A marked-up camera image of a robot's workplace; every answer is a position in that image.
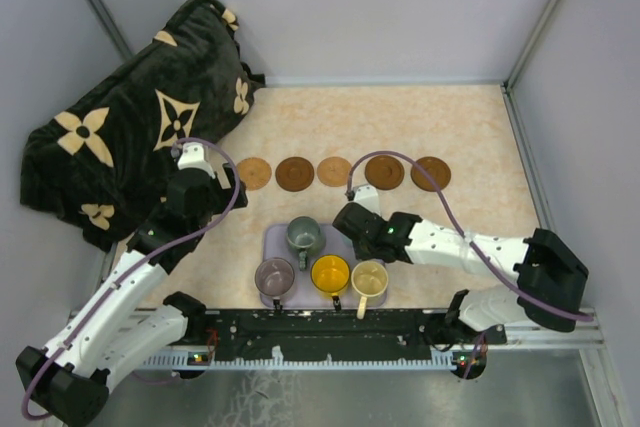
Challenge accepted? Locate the dark wooden coaster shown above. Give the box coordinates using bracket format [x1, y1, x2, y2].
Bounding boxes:
[365, 155, 405, 191]
[411, 156, 452, 192]
[275, 156, 315, 192]

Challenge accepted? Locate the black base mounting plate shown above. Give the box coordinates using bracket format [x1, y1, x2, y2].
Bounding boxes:
[173, 309, 480, 361]

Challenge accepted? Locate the cream mug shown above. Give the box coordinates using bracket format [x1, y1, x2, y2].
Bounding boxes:
[351, 260, 389, 320]

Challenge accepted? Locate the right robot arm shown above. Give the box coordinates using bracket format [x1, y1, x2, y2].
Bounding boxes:
[333, 202, 593, 343]

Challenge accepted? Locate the woven rattan coaster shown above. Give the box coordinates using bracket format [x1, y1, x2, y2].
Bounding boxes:
[316, 156, 352, 187]
[237, 157, 272, 191]

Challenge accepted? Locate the purple glass mug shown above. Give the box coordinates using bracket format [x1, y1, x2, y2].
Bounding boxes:
[254, 257, 296, 312]

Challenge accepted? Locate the grey green mug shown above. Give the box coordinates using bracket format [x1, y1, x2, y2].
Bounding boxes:
[286, 216, 326, 271]

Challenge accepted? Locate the white mug blue handle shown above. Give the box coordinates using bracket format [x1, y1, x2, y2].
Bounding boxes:
[341, 234, 353, 248]

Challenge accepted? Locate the black floral plush blanket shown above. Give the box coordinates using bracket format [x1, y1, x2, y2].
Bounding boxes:
[20, 0, 265, 250]

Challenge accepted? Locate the aluminium frame rail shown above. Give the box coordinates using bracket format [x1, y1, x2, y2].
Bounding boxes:
[118, 309, 603, 377]

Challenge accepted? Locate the lavender plastic tray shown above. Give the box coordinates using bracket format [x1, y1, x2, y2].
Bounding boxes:
[263, 223, 360, 310]

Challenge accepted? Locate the yellow glass mug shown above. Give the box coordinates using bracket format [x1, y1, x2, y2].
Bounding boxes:
[311, 254, 350, 311]

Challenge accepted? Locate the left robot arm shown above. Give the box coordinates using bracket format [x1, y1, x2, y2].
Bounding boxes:
[16, 161, 248, 426]

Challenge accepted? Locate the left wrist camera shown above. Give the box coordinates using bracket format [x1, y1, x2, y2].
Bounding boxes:
[177, 142, 216, 178]

